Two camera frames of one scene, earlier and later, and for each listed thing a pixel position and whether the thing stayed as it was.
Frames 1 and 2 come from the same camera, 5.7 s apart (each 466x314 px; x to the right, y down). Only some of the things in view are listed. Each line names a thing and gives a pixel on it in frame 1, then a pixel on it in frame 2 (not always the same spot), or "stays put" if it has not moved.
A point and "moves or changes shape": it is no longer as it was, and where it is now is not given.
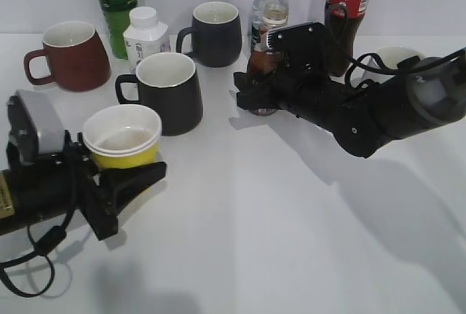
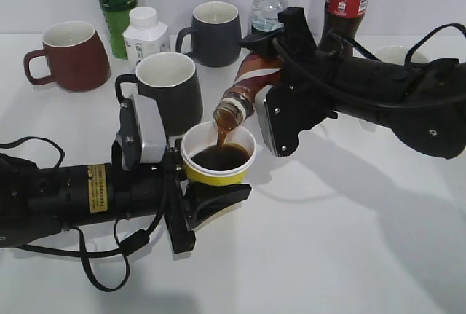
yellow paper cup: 122,135 -> 205,162
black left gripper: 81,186 -> 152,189
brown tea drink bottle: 261,62 moves or changes shape
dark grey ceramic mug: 217,36 stays put
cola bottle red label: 346,1 stays put
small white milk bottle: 145,36 stays put
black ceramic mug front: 168,83 stays put
